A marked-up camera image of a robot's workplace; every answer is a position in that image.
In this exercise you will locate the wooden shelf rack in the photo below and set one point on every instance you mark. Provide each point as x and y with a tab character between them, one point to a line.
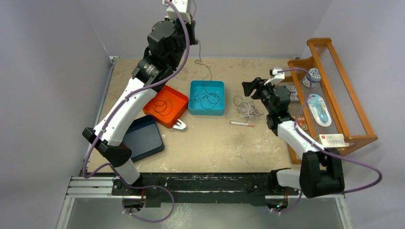
347	115

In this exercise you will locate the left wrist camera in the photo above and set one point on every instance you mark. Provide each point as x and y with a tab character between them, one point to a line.
183	7

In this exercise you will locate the blue white jar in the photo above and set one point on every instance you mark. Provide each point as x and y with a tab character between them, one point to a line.
312	78

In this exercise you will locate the blue blister pack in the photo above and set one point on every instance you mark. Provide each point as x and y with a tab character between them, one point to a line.
319	110

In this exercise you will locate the orange plastic tray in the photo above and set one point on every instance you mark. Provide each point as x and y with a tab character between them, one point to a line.
167	106

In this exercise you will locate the coloured marker set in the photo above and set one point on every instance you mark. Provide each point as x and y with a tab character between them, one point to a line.
293	93

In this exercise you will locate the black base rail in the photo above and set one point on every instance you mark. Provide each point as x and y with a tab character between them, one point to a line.
256	189

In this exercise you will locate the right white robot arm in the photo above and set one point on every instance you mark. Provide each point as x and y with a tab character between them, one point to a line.
321	171

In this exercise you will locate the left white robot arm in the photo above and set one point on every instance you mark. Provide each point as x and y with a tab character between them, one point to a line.
165	55

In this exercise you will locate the small white stapler remover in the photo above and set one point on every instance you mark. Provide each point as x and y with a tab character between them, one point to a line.
179	125

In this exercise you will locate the dark blue plastic tray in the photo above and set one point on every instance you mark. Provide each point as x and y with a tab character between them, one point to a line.
143	138

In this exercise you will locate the aluminium frame rails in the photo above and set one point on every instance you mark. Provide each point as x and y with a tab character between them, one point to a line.
89	204

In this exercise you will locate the white orange marker pen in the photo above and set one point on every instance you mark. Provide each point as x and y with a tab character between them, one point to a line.
242	124

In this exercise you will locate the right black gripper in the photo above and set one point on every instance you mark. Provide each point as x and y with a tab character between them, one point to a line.
258	84

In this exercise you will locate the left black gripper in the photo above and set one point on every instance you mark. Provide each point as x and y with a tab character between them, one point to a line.
190	27

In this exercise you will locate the teal plastic tray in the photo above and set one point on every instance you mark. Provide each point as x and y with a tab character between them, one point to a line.
207	98

